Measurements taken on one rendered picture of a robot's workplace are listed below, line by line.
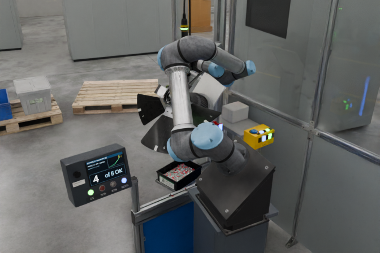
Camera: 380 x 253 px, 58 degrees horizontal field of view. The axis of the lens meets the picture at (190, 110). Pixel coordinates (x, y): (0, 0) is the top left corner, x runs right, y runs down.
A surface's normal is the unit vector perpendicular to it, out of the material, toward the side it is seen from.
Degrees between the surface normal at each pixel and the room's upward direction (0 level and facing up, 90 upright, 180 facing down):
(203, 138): 37
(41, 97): 95
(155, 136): 51
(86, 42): 90
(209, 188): 42
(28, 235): 0
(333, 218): 90
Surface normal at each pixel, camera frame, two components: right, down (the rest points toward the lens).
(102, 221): 0.00, -0.91
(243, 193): -0.61, -0.57
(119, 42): 0.37, 0.38
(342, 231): -0.83, 0.23
